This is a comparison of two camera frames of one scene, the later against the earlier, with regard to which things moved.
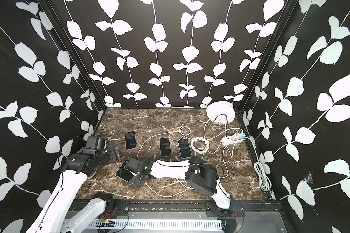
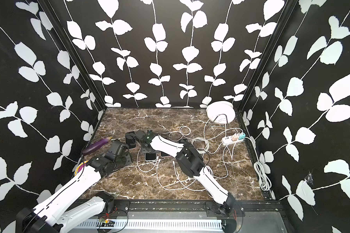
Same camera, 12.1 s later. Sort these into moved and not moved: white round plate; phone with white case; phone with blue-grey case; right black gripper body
Moved: right black gripper body; phone with white case
Not moved: phone with blue-grey case; white round plate
